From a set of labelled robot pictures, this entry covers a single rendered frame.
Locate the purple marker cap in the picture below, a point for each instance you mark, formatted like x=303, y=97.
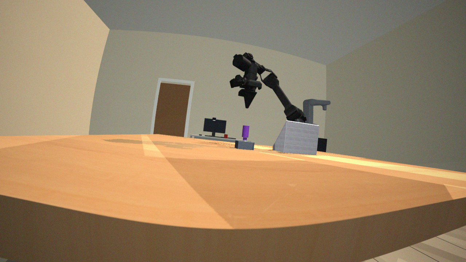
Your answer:
x=245, y=131

